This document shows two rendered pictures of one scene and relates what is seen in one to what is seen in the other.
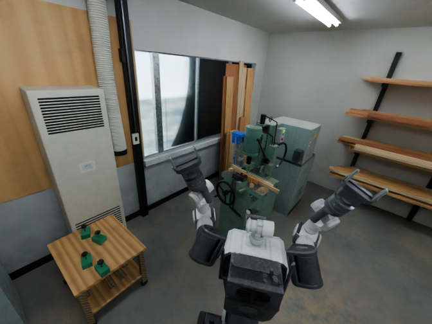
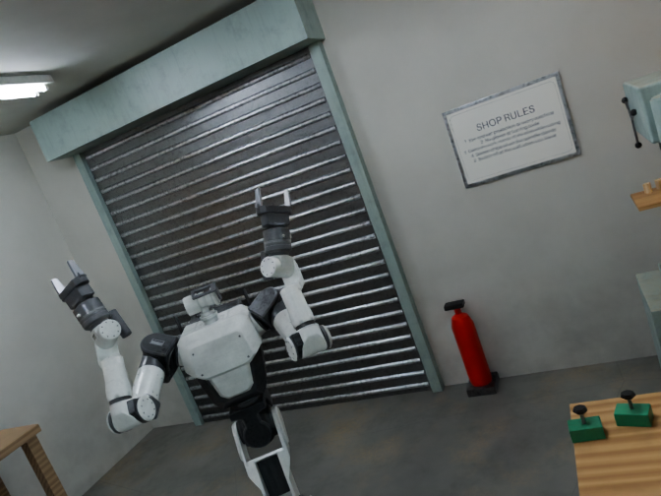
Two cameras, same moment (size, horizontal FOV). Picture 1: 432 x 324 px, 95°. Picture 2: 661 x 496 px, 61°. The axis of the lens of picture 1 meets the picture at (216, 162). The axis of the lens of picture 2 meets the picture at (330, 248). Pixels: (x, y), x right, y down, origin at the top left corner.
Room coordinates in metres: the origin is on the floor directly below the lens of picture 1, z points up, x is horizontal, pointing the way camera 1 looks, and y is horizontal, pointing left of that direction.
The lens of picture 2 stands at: (2.58, -0.18, 1.81)
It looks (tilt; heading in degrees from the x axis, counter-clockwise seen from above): 11 degrees down; 167
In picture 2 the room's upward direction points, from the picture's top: 21 degrees counter-clockwise
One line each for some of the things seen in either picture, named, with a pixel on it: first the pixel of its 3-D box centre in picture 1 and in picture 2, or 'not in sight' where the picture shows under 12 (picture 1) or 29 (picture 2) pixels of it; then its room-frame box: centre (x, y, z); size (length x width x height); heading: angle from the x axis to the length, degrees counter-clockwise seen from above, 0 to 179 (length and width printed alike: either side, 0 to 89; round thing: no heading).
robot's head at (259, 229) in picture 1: (260, 229); (202, 304); (0.64, -0.21, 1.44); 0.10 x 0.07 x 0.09; 81
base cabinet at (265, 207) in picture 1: (246, 209); not in sight; (2.13, -0.46, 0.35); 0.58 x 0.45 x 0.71; 134
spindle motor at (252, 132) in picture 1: (251, 140); not in sight; (2.04, -0.37, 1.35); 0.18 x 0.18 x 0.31
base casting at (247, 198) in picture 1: (251, 183); not in sight; (2.13, -0.46, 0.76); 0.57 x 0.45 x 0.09; 134
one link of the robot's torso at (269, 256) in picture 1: (251, 272); (226, 349); (0.58, -0.19, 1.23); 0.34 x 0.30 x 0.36; 81
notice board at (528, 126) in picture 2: not in sight; (509, 133); (-0.17, 1.67, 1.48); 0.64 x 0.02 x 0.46; 51
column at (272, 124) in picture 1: (264, 151); not in sight; (2.25, -0.58, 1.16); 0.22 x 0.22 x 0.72; 44
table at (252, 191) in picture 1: (243, 183); not in sight; (1.93, -0.33, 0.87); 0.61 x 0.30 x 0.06; 44
